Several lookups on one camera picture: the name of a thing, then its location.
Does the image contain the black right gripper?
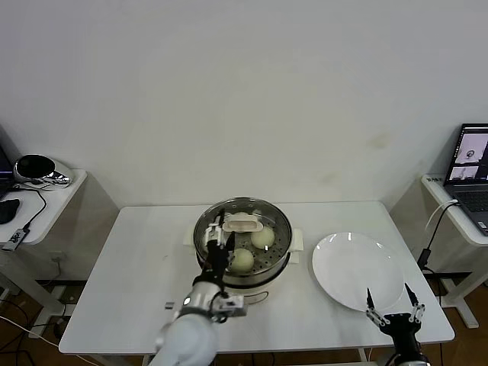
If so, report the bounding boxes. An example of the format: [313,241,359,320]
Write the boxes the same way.
[364,282,426,355]

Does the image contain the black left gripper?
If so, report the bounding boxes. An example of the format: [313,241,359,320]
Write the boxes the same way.
[203,210,237,294]

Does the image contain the round glass lid beige handle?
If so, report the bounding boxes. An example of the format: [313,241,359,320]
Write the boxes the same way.
[193,197,294,278]

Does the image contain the stainless perforated steamer basket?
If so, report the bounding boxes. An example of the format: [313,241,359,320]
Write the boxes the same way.
[193,197,294,285]

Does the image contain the round white plate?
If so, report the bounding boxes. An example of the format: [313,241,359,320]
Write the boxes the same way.
[312,231,406,313]

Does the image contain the open grey laptop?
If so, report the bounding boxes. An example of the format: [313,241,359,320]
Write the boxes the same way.
[441,122,488,236]

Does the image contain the shiny chrome headset device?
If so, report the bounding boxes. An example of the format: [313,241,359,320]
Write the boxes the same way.
[13,153,74,187]

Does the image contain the grey usb hub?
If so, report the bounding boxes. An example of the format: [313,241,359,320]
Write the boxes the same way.
[2,227,31,252]

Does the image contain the black computer mouse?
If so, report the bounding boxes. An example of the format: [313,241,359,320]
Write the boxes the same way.
[0,198,20,225]

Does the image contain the dark laptop screen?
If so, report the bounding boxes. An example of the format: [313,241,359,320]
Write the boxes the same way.
[0,127,16,199]

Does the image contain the black cable with adapter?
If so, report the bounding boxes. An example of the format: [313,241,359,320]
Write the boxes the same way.
[417,201,458,274]

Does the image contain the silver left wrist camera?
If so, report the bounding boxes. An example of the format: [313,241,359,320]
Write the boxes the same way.
[219,295,249,317]

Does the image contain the white side table black frame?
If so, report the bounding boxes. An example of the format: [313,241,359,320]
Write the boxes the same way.
[388,173,488,329]

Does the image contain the white laptop cable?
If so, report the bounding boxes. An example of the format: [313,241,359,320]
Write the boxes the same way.
[425,198,460,233]

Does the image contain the thin black desk cable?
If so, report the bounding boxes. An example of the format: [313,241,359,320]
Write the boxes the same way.
[11,181,47,232]

